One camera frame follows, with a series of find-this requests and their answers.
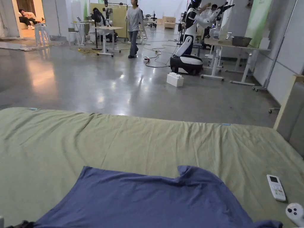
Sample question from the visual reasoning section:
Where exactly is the white table with wooden top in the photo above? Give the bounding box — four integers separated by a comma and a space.
94, 26, 124, 58

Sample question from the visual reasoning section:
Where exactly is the white table with laptop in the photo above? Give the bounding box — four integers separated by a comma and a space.
71, 16, 92, 46

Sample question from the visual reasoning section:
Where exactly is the yellow cable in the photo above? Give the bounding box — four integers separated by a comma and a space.
76, 47, 103, 57

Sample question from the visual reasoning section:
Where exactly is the bed with pale green sheet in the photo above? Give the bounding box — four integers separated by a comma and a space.
0, 107, 304, 228

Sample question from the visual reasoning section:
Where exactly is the white remote control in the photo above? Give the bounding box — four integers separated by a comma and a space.
266, 174, 287, 202

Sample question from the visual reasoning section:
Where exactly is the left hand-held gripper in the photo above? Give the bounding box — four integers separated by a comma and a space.
0, 216, 35, 228

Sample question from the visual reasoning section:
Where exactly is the stack of white stools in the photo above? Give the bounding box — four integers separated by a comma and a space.
34, 23, 51, 47

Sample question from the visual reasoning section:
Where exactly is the wooden cabinet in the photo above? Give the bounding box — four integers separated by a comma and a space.
162, 16, 176, 30

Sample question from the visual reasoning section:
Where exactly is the white plastic block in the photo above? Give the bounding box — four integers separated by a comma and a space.
166, 73, 185, 88

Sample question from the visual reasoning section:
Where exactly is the white humanoid robot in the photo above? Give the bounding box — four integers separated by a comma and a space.
170, 0, 235, 76

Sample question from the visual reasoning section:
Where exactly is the dark blue shirt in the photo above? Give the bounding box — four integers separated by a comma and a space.
33, 165, 284, 228

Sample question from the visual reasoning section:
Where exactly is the long white desk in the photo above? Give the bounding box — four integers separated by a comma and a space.
200, 31, 272, 86

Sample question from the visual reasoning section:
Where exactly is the white hand controller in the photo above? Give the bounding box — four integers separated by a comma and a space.
285, 202, 304, 227

